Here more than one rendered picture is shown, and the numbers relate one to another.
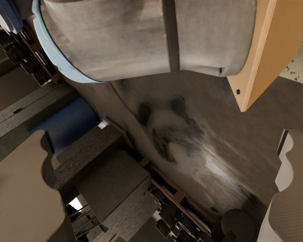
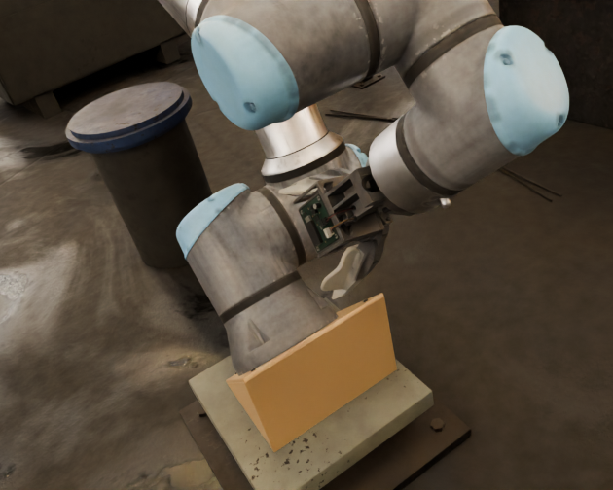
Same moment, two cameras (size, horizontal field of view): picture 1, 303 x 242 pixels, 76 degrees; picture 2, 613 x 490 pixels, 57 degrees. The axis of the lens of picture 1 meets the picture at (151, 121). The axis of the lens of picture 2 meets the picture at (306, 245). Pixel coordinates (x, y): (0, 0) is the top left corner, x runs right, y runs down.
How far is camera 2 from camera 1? 0.70 m
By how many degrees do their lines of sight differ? 68
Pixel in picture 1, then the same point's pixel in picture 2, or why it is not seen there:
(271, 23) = (322, 335)
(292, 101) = not seen: outside the picture
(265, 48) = (306, 347)
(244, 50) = (294, 340)
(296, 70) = (261, 468)
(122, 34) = (263, 248)
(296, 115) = not seen: outside the picture
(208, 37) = (289, 310)
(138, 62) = (242, 266)
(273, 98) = not seen: outside the picture
